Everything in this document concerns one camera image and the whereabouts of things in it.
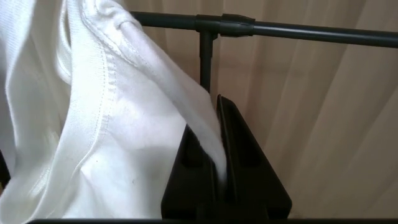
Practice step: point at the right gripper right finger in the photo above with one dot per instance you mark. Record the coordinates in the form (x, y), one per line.
(258, 186)

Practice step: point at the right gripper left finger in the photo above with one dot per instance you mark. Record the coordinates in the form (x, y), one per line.
(183, 193)

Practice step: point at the white printed t-shirt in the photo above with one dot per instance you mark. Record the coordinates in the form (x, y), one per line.
(109, 140)

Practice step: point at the black clothes rack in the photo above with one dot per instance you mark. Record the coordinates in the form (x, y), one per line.
(311, 32)

